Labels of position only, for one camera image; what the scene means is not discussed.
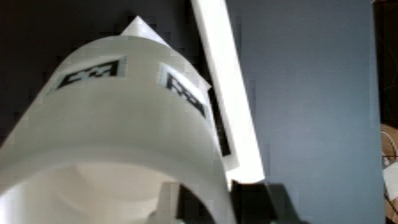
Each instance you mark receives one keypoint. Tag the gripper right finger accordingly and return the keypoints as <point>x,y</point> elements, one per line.
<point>262,204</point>

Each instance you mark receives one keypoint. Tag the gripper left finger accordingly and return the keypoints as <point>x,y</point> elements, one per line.
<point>181,209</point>

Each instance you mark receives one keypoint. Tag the white lamp shade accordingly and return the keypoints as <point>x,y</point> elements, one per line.
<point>110,139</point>

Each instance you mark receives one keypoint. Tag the white L-shaped fence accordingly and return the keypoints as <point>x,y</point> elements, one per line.
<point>214,24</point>

